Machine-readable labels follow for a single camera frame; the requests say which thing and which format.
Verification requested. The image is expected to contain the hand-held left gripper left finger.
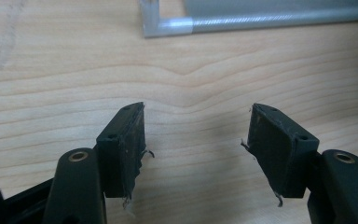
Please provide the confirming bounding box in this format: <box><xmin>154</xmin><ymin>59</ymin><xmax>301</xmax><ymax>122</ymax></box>
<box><xmin>95</xmin><ymin>101</ymin><xmax>155</xmax><ymax>209</ymax></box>

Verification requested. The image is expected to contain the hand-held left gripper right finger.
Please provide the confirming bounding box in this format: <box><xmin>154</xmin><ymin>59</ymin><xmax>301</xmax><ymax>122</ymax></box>
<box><xmin>241</xmin><ymin>103</ymin><xmax>321</xmax><ymax>207</ymax></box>

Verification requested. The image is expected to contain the grey metal shoe rack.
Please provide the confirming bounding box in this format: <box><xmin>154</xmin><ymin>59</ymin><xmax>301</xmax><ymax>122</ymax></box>
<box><xmin>138</xmin><ymin>0</ymin><xmax>358</xmax><ymax>39</ymax></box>

